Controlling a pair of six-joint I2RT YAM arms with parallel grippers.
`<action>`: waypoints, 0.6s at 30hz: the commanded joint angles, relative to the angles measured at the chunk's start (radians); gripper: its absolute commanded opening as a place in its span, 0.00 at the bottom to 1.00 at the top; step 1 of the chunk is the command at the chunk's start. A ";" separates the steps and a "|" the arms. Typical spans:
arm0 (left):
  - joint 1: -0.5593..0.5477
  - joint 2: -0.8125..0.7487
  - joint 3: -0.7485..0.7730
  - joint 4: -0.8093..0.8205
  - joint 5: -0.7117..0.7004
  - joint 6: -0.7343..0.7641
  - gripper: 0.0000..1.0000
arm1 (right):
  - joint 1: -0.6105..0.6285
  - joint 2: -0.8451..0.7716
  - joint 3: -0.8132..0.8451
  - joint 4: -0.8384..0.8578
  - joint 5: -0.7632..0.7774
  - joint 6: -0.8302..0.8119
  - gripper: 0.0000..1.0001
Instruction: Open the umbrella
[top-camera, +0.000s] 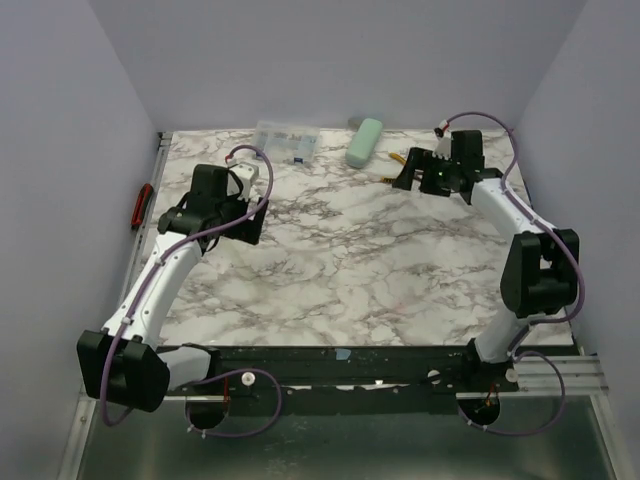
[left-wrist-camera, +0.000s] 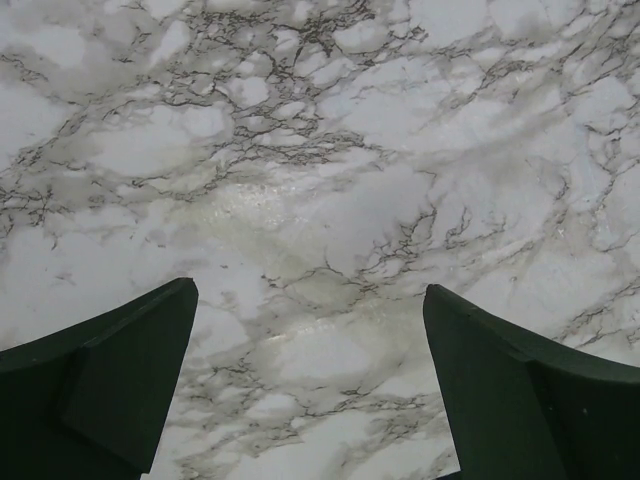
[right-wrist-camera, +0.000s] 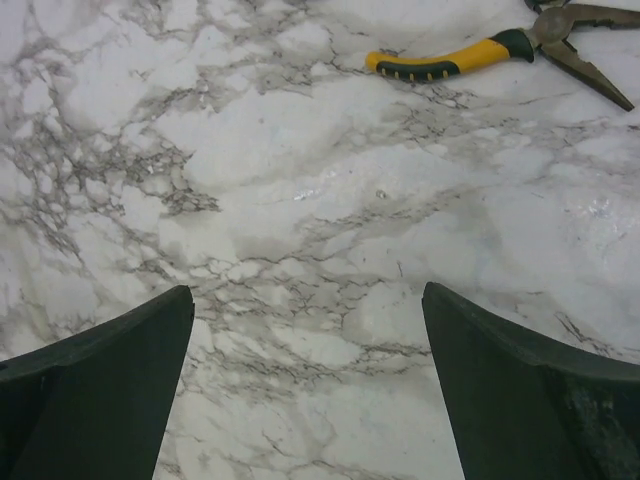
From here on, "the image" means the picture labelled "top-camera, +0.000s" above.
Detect red black handled tool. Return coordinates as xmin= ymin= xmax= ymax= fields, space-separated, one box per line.
xmin=130 ymin=183 xmax=154 ymax=230

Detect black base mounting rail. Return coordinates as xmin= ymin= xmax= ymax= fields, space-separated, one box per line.
xmin=170 ymin=346 xmax=517 ymax=416

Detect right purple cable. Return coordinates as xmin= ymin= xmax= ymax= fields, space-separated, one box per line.
xmin=433 ymin=110 xmax=587 ymax=436

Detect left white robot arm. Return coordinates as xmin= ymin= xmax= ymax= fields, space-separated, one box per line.
xmin=77 ymin=162 xmax=268 ymax=412

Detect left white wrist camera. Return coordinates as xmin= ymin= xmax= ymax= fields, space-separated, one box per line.
xmin=227 ymin=162 xmax=259 ymax=202

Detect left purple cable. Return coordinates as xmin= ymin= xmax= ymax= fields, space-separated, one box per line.
xmin=98 ymin=144 xmax=284 ymax=439

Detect yellow handled pliers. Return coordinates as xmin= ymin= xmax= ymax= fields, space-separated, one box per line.
xmin=380 ymin=152 xmax=409 ymax=185

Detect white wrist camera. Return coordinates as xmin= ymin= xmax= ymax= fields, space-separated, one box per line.
xmin=432 ymin=132 xmax=452 ymax=160
xmin=227 ymin=162 xmax=259 ymax=202

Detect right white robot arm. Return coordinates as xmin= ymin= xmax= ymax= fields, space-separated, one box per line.
xmin=392 ymin=130 xmax=583 ymax=364

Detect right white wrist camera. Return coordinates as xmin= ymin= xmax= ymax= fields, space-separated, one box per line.
xmin=432 ymin=132 xmax=452 ymax=160

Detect clear plastic organizer box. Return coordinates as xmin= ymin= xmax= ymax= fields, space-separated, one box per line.
xmin=252 ymin=121 xmax=320 ymax=165

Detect purple cable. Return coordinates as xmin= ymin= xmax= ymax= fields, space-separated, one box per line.
xmin=433 ymin=110 xmax=587 ymax=436
xmin=98 ymin=144 xmax=284 ymax=439

